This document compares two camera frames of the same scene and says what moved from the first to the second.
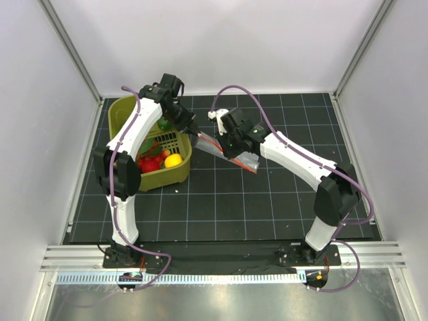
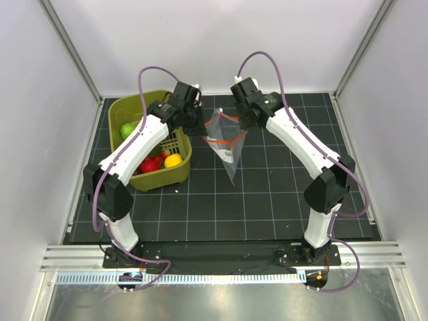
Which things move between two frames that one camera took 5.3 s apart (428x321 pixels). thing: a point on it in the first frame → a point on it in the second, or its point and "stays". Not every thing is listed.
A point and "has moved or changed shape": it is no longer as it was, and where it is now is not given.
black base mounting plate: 237,259 stays
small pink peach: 164,154 stays
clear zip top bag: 245,160 has moved or changed shape
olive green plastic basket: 119,110 stays
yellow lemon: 172,160 stays
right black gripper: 227,152 → 251,126
